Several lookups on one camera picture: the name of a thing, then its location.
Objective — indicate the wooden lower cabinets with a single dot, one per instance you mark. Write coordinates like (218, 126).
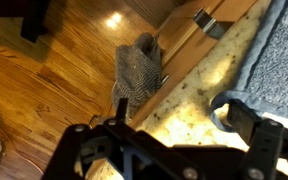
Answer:
(199, 69)

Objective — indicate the grey hanging towel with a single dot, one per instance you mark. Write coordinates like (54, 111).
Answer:
(137, 72)

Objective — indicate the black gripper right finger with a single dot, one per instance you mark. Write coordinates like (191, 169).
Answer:
(267, 140)

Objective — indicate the blue towel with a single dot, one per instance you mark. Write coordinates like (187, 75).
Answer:
(262, 81)

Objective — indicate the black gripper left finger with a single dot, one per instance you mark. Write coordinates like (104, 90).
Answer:
(134, 154)

